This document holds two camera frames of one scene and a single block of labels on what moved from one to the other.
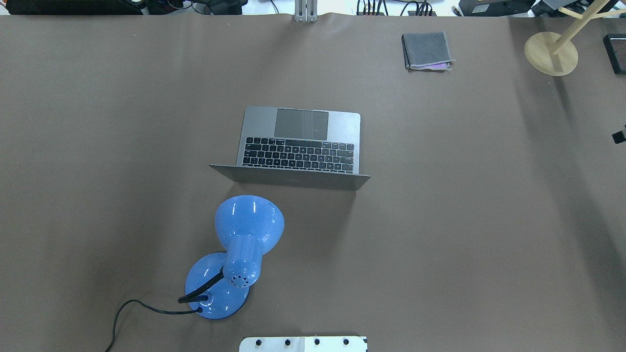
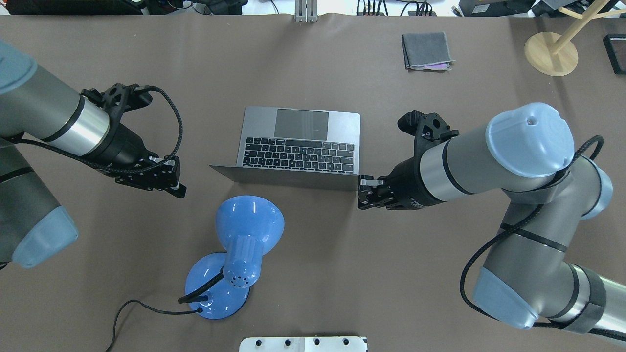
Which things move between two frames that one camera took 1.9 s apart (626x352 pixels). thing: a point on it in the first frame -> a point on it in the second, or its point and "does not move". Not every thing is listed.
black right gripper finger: (618, 137) -> (406, 187)
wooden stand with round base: (555, 55) does not move
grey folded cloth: (427, 51) does not move
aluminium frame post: (305, 11) does not move
